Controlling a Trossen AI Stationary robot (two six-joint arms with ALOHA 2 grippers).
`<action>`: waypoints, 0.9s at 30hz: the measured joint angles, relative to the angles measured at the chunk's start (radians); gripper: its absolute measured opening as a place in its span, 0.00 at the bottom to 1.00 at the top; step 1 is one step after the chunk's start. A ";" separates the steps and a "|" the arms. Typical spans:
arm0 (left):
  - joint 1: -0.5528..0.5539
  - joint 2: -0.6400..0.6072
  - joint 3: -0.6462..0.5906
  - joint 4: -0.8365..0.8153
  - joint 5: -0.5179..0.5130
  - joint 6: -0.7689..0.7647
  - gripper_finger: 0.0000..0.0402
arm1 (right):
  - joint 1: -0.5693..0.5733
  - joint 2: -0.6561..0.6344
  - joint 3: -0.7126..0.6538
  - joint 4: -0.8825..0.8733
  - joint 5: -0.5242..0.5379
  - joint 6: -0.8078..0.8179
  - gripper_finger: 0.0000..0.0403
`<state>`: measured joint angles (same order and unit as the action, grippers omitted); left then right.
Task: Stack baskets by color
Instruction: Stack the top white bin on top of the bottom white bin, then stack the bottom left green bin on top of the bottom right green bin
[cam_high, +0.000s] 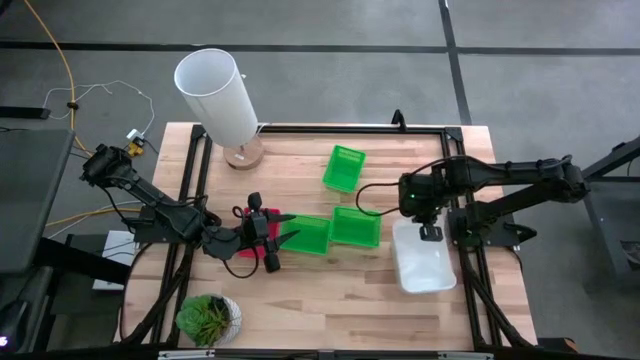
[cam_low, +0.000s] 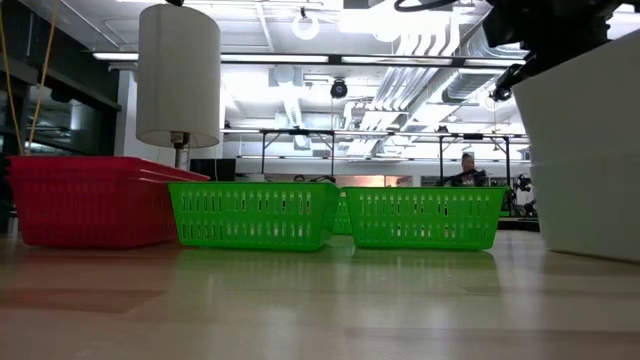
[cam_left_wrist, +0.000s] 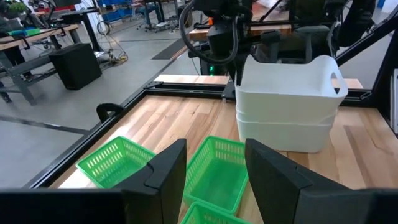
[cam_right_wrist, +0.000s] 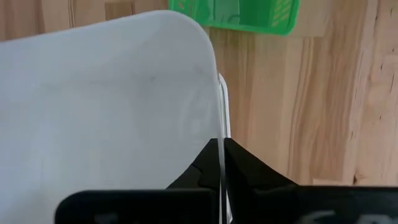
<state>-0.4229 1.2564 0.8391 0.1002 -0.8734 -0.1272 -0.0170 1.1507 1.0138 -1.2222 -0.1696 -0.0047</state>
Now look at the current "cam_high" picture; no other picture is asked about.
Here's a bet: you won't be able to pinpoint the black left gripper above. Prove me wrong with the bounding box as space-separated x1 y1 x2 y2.
202 191 302 275

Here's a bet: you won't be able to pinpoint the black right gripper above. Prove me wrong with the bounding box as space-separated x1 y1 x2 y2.
399 167 449 243

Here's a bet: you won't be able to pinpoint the red plastic basket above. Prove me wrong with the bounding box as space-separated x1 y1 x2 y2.
237 206 283 261
238 206 283 260

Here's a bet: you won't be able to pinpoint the green plastic basket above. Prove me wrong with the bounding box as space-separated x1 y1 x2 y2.
277 213 333 257
329 205 383 250
321 143 368 195

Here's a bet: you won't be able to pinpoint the white plastic bin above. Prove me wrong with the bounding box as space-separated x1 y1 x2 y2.
390 216 459 295

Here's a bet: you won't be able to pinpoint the potted green succulent plant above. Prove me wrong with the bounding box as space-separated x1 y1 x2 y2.
174 293 244 349

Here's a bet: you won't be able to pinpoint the grey metal bar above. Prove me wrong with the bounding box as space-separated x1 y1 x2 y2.
157 349 495 360

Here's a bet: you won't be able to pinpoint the white shade table lamp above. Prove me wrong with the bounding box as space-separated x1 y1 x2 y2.
173 47 267 172

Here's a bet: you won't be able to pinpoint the white floor box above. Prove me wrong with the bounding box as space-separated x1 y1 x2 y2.
91 229 140 292

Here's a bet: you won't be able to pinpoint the black side stand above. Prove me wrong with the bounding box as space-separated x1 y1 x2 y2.
581 134 640 284

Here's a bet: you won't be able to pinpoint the black power strip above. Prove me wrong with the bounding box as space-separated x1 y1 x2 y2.
0 105 52 121

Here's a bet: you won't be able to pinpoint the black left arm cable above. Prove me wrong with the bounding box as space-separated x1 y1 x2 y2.
219 203 265 280

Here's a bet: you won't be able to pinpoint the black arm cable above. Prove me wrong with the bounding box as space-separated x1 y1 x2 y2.
219 203 265 280
354 180 404 218

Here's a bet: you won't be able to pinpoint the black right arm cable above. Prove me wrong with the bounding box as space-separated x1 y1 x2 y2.
354 180 404 218

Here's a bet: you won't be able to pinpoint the black metal table frame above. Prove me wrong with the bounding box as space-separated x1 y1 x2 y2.
119 122 535 352

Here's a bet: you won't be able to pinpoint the white floor cable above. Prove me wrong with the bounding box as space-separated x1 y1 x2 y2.
41 79 157 137

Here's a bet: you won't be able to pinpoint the yellow floor cable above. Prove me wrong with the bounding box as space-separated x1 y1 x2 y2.
21 0 147 229

